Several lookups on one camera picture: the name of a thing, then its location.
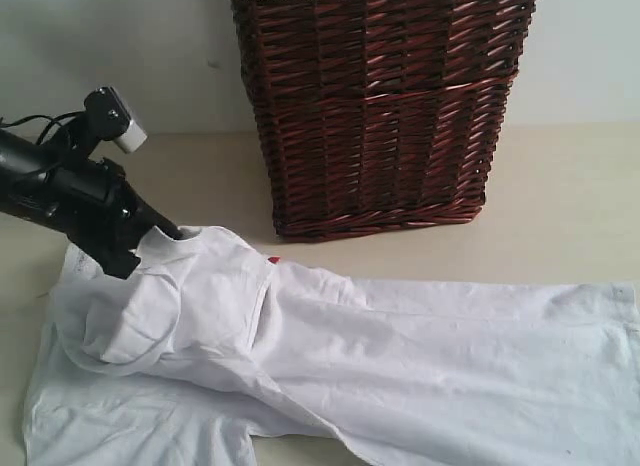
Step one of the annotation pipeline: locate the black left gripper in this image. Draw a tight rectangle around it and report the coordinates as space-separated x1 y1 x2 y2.
64 160 181 279

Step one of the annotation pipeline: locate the white t-shirt red logo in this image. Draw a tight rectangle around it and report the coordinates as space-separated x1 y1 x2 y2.
23 227 639 465

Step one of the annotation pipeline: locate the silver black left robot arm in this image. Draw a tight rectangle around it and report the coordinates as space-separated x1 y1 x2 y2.
1 130 183 279

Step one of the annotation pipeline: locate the dark red wicker basket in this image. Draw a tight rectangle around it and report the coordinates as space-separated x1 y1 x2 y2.
231 0 537 241

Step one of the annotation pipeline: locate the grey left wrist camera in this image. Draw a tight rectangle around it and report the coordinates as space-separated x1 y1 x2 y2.
69 86 148 156

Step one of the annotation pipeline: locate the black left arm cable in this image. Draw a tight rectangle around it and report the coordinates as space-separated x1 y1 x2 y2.
0 113 79 147

